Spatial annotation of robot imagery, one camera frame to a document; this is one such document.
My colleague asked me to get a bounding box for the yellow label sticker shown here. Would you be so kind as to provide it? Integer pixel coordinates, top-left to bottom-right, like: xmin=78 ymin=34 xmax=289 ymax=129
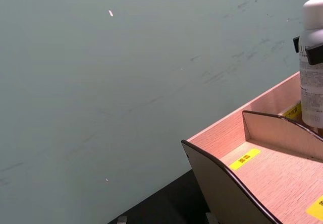
xmin=228 ymin=148 xmax=261 ymax=171
xmin=281 ymin=102 xmax=303 ymax=120
xmin=306 ymin=195 xmax=323 ymax=222

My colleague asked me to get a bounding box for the wooden desktop organizer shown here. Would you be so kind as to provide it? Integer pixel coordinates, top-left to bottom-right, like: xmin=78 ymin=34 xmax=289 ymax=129
xmin=181 ymin=71 xmax=323 ymax=224

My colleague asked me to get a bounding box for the white plastic bottle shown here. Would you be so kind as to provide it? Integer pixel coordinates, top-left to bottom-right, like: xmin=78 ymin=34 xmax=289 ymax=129
xmin=299 ymin=0 xmax=323 ymax=129

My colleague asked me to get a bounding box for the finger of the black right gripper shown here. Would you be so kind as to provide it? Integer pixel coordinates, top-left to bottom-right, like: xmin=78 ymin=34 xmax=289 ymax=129
xmin=298 ymin=42 xmax=323 ymax=66
xmin=292 ymin=35 xmax=301 ymax=54

